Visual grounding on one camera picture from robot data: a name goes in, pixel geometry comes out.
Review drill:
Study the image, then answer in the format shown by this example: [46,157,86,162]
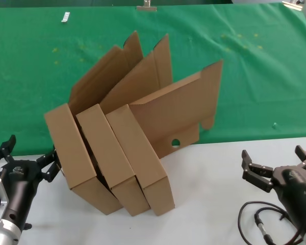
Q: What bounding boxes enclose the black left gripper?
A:
[0,134,62,227]

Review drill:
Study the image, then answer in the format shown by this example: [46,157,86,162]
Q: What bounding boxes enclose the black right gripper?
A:
[241,145,306,232]

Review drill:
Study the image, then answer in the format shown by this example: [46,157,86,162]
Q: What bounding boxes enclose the brown cardboard mailer box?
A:
[44,30,145,216]
[106,59,224,216]
[75,33,173,217]

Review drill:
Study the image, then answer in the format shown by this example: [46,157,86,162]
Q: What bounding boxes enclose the blurred cardboard flap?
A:
[0,2,306,156]

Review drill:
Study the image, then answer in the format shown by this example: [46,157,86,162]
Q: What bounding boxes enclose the metal table clip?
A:
[282,0,304,11]
[136,0,158,12]

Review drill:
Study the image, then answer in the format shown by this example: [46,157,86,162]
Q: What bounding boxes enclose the black cable with silver connector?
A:
[254,206,290,245]

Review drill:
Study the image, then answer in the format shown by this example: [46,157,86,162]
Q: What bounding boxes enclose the black cable loop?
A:
[238,201,306,245]

